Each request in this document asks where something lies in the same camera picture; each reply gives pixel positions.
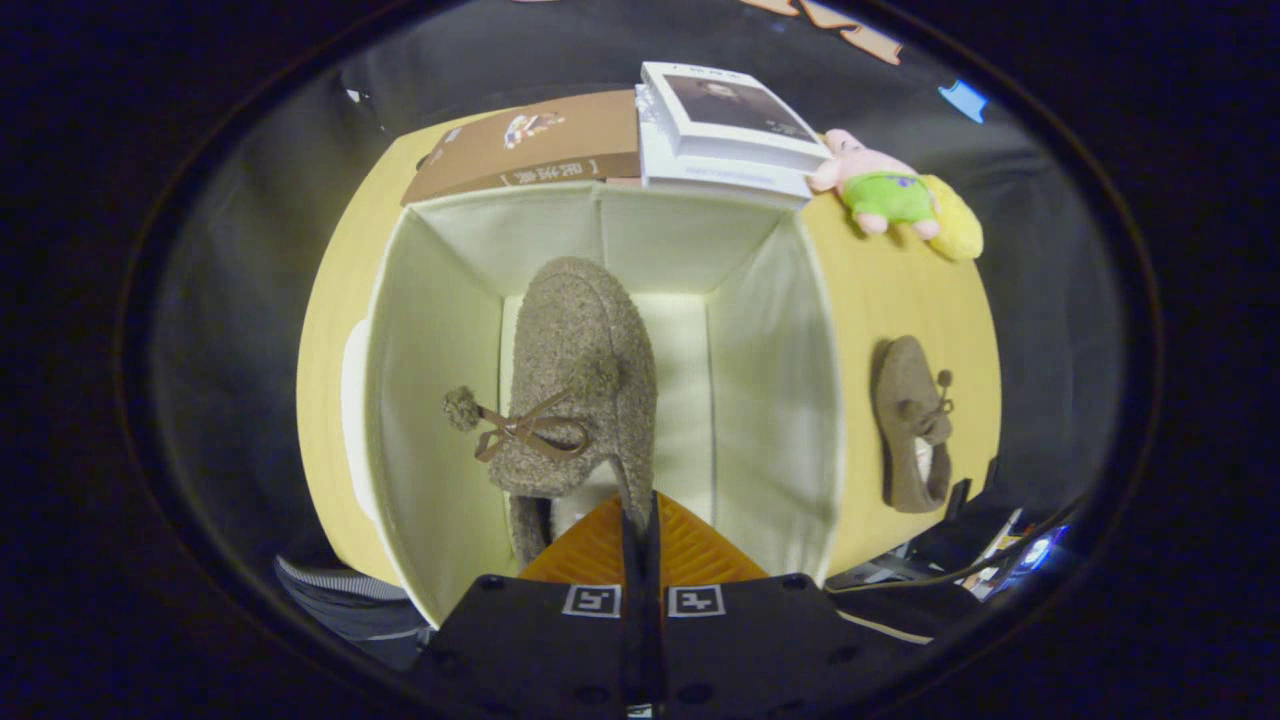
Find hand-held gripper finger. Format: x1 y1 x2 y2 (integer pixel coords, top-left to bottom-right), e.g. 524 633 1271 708
410 490 646 720
650 490 891 720

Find brown fuzzy slipper shoe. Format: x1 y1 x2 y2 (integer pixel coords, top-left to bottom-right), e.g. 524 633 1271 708
443 256 659 571
870 335 956 514

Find fabric storage box with lid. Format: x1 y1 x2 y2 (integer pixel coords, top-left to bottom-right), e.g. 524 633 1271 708
340 180 846 626

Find brown cardboard box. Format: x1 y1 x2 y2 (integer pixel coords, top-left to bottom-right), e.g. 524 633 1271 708
400 90 643 208

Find blue printed packet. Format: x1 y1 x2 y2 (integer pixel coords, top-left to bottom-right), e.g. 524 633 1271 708
1015 530 1066 576

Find pink plush toy green shorts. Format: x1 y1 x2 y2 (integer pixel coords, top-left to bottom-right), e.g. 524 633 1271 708
808 128 946 241

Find yellow plush toy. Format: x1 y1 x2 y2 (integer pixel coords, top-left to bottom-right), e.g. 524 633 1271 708
920 173 985 263

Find black backdrop cloth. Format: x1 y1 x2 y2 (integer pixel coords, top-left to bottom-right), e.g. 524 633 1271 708
150 0 1126 561

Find white book with portrait cover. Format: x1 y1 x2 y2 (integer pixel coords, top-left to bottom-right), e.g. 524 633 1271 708
640 61 833 173

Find black cable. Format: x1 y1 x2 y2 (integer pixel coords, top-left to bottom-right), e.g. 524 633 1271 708
830 560 1001 596

